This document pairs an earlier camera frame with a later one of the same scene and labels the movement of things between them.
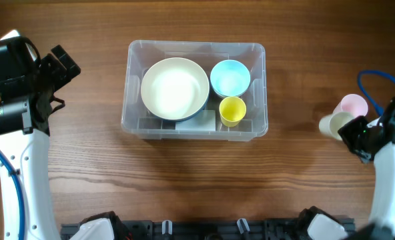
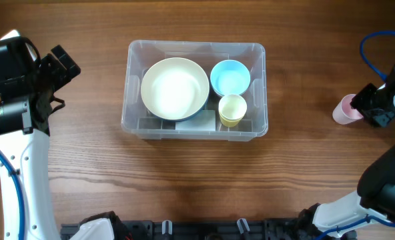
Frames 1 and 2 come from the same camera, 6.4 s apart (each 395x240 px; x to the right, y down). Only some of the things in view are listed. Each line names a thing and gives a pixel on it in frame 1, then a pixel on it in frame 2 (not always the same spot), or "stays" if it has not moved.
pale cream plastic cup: [330, 124] to [232, 107]
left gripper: [62, 75] stays
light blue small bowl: [229, 79] stays
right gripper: [346, 133] to [359, 103]
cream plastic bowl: [175, 88] stays
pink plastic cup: [353, 104] stays
